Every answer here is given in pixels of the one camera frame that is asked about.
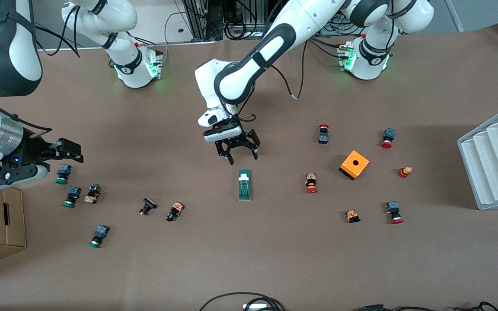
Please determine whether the plain black arm cable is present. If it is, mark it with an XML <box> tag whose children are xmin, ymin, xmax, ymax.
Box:
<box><xmin>33</xmin><ymin>4</ymin><xmax>81</xmax><ymax>57</ymax></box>

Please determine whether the green load switch white handle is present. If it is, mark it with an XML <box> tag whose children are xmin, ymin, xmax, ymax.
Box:
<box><xmin>238</xmin><ymin>169</ymin><xmax>252</xmax><ymax>202</ymax></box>

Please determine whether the grey ridged tray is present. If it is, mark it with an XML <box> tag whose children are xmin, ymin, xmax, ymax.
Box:
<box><xmin>457</xmin><ymin>102</ymin><xmax>498</xmax><ymax>210</ymax></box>

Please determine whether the orange button enclosure box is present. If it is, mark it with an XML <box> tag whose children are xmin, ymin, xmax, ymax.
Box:
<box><xmin>338</xmin><ymin>150</ymin><xmax>370</xmax><ymax>181</ymax></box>

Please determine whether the black equipment rack with cables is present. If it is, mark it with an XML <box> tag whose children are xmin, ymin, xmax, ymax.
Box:
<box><xmin>180</xmin><ymin>0</ymin><xmax>293</xmax><ymax>41</ymax></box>

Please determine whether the black cable run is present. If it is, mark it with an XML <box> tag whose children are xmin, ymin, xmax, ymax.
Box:
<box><xmin>353</xmin><ymin>301</ymin><xmax>498</xmax><ymax>311</ymax></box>

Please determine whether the green mushroom push button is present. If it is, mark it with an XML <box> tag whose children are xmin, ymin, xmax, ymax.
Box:
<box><xmin>88</xmin><ymin>225</ymin><xmax>110</xmax><ymax>249</ymax></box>
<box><xmin>62</xmin><ymin>186</ymin><xmax>82</xmax><ymax>209</ymax></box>
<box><xmin>55</xmin><ymin>164</ymin><xmax>73</xmax><ymax>185</ymax></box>

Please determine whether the black looped cable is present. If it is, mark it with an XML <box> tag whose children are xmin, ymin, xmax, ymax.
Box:
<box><xmin>198</xmin><ymin>292</ymin><xmax>287</xmax><ymax>311</ymax></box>

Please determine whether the black rectangular push button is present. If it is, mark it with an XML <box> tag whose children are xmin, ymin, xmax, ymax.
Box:
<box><xmin>139</xmin><ymin>197</ymin><xmax>159</xmax><ymax>217</ymax></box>

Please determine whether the black selector switch orange block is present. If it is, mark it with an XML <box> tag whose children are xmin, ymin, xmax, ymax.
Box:
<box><xmin>83</xmin><ymin>183</ymin><xmax>101</xmax><ymax>204</ymax></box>
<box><xmin>166</xmin><ymin>201</ymin><xmax>185</xmax><ymax>222</ymax></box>

